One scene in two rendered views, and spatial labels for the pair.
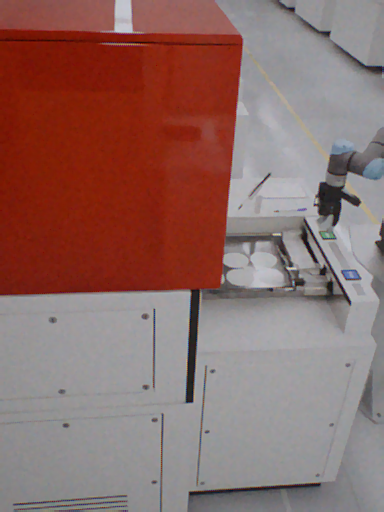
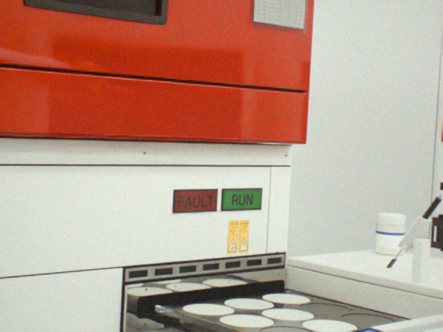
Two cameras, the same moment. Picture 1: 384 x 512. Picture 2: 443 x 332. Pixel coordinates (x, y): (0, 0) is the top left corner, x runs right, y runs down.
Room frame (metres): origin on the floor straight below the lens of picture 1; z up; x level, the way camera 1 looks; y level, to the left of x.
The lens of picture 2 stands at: (0.64, -1.48, 1.27)
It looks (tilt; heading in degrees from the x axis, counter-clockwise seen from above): 3 degrees down; 56
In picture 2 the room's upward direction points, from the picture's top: 3 degrees clockwise
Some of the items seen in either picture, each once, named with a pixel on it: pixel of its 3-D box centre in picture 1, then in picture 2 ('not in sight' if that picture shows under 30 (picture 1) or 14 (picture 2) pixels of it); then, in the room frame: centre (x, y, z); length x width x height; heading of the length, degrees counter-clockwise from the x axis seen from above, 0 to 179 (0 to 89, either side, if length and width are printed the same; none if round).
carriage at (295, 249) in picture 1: (301, 263); not in sight; (1.75, -0.42, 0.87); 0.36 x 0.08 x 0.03; 8
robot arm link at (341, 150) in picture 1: (341, 157); not in sight; (1.80, -0.50, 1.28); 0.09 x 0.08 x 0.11; 50
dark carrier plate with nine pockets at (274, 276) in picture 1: (235, 260); (287, 315); (1.69, -0.16, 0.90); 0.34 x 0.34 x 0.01; 8
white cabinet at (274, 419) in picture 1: (245, 342); not in sight; (1.79, -0.25, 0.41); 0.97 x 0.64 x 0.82; 8
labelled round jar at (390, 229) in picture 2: not in sight; (390, 234); (2.17, 0.06, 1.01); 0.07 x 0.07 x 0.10
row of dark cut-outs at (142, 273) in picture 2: not in sight; (210, 266); (1.65, 0.06, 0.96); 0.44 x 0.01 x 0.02; 8
